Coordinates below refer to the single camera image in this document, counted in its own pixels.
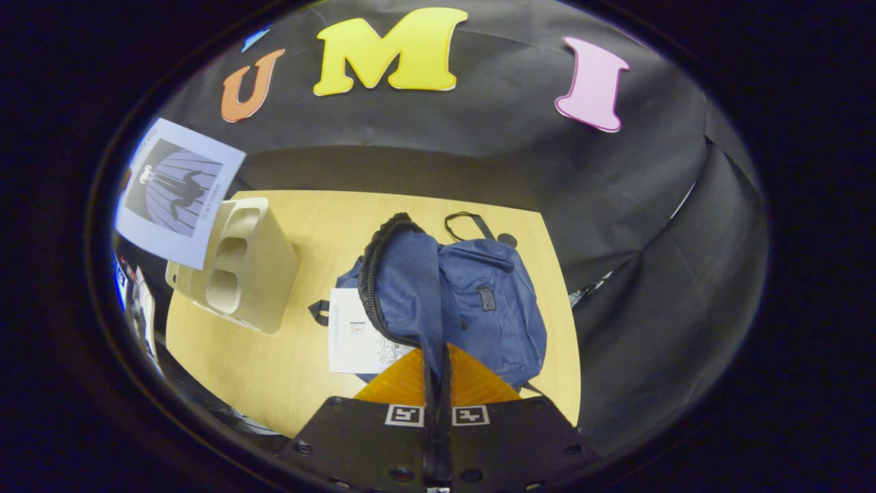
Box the white book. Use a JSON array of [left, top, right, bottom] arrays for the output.
[[328, 288, 415, 375]]

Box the book with dark figure cover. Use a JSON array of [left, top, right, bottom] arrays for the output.
[[114, 118, 247, 271]]

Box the cream plastic bookshelf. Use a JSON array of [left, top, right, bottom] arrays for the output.
[[164, 197, 300, 335]]

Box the blue schoolbag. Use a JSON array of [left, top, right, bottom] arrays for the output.
[[308, 211, 548, 396]]

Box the white side table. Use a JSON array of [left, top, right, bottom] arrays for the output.
[[129, 264, 164, 374]]

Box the computer monitor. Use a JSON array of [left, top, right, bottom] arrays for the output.
[[112, 253, 131, 312]]

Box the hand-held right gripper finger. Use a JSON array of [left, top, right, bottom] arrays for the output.
[[277, 344, 437, 493], [439, 344, 600, 493]]

